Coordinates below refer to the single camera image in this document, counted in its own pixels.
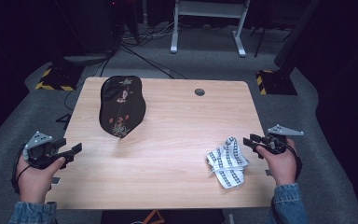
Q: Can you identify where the orange strap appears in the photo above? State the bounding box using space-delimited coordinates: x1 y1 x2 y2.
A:
142 209 166 224

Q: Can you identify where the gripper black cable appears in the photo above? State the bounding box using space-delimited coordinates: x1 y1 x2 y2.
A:
10 143 32 194
287 144 303 182

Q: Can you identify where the white floor cable bundle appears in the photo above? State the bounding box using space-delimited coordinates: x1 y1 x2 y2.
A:
120 18 183 41

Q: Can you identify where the dark equipment stand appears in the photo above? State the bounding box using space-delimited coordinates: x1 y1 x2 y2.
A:
50 0 121 67

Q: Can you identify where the white checkered cloth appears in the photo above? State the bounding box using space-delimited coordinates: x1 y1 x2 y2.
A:
206 136 250 189

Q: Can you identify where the black tripod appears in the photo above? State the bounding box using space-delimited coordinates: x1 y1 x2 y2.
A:
250 24 293 59

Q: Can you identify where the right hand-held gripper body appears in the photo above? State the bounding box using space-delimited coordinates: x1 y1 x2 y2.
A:
262 124 305 156

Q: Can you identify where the black floor cable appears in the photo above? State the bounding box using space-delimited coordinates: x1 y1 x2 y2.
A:
119 43 188 80

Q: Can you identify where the person's left hand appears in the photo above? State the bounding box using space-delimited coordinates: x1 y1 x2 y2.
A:
16 152 66 204

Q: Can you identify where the black slanted pole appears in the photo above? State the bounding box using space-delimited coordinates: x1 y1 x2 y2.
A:
273 0 321 68

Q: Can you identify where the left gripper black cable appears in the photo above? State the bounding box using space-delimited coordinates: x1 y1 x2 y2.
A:
10 143 32 194

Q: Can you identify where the black table foot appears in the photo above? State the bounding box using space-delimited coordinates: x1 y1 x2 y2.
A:
55 112 73 131

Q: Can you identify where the yellow black striped base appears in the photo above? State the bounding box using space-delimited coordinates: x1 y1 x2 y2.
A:
34 62 86 91
255 69 298 96

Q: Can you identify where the white desk frame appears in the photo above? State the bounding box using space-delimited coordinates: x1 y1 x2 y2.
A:
170 0 252 58

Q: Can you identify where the person's right hand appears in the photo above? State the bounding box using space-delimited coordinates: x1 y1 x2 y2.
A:
255 138 297 187

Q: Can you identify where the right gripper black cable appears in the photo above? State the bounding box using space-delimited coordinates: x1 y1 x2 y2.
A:
287 144 303 182

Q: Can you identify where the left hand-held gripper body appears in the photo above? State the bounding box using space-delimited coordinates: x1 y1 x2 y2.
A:
22 131 67 171

